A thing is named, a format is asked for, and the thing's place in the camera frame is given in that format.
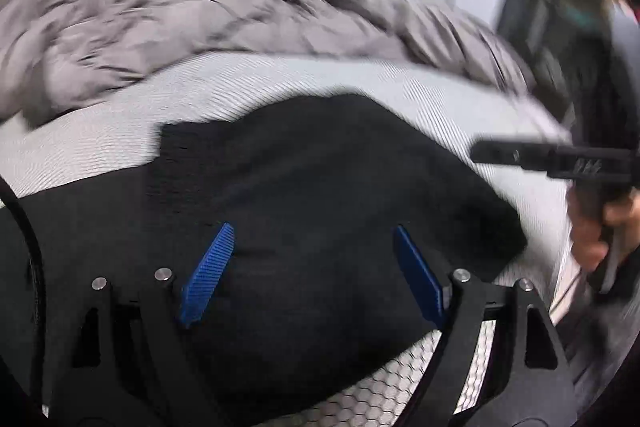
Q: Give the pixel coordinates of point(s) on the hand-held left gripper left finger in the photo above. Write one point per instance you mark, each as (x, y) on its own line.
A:
(207, 277)

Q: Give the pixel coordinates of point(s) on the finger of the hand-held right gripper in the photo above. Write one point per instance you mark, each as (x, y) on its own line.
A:
(510, 153)

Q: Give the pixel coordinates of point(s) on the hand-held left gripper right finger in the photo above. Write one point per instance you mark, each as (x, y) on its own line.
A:
(420, 277)

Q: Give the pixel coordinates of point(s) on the black pants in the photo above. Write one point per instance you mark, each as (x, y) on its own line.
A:
(325, 187)

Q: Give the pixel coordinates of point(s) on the person's right hand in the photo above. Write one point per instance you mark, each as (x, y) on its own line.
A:
(585, 237)

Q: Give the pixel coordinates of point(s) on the dark wardrobe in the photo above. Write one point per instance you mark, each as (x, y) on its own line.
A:
(550, 7)

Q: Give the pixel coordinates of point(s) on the bed with honeycomb sheet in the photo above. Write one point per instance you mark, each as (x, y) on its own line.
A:
(250, 82)

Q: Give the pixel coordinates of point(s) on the grey duvet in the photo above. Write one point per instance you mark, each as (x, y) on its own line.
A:
(200, 22)

